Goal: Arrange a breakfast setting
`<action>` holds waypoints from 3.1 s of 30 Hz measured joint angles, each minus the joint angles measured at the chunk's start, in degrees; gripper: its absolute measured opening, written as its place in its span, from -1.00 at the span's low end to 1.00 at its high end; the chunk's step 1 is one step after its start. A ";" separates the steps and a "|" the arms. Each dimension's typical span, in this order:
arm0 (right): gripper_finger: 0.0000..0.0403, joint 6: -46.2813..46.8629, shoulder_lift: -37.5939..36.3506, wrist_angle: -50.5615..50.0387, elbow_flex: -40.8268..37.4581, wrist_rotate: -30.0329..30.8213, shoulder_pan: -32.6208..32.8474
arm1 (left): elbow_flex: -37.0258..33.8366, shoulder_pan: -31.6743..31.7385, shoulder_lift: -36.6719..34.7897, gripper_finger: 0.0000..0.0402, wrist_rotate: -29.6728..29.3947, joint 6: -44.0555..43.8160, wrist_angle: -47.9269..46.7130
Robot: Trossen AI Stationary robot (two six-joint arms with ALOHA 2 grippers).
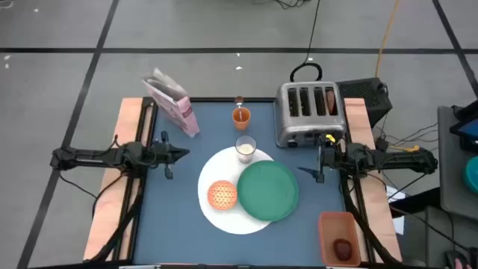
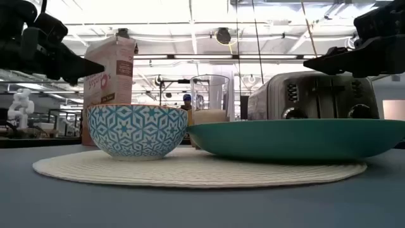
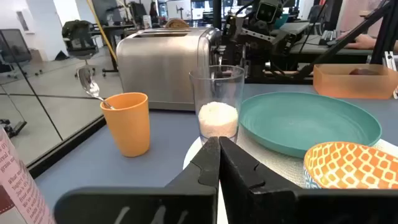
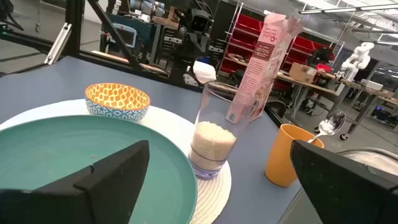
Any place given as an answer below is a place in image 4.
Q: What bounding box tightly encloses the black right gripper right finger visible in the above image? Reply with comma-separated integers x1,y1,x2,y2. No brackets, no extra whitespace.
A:
290,139,398,224

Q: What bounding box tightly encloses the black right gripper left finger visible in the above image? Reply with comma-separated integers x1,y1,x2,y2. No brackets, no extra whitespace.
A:
0,139,151,224

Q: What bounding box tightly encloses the metal spoon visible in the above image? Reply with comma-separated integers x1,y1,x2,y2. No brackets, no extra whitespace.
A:
307,110,347,144

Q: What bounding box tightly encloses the pink cereal box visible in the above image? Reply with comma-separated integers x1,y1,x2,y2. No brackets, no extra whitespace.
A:
224,12,305,126

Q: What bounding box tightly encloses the white rounded object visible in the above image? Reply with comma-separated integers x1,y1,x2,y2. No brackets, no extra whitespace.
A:
192,60,217,85

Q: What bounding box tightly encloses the teal round plate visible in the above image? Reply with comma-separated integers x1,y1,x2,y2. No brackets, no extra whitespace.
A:
0,114,198,224

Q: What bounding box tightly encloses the blue framed screen device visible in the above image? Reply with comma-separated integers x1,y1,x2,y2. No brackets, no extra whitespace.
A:
106,22,138,53

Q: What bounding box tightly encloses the orange plastic cup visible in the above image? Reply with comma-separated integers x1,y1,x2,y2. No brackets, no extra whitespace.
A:
264,123,325,188

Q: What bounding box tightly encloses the white round plate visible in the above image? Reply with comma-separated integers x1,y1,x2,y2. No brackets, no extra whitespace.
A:
0,98,233,224

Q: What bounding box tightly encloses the red bowl of cereal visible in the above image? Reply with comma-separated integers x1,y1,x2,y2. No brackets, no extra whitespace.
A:
85,82,152,124

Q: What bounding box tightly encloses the clear drinking glass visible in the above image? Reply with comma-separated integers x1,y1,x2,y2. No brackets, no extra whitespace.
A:
187,81,261,181

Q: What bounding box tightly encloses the wooden workbench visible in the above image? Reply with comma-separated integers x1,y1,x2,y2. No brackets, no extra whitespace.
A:
275,70,398,141

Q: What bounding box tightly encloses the brown cardboard box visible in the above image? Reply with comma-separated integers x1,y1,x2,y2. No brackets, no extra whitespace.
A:
289,62,318,85

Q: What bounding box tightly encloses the white box device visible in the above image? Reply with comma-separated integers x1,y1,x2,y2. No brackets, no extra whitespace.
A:
360,78,384,91

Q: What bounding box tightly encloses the black desktop machine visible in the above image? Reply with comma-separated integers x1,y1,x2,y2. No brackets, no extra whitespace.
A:
310,46,334,67

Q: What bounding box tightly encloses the silver aluminium extrusion bar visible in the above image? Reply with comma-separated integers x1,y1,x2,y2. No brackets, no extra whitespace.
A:
44,22,73,65

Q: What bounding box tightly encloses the long ceiling light strip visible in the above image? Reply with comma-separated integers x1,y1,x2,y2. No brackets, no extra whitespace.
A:
298,2,398,16

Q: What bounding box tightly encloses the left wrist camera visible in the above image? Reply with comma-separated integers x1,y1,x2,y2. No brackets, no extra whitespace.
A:
187,8,213,34

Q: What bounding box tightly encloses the wire shelf with red bins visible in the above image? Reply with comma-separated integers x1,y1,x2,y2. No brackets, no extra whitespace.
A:
218,2,343,82

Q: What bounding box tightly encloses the black toaster power cable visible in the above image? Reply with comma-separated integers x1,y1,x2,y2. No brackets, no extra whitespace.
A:
266,100,287,119

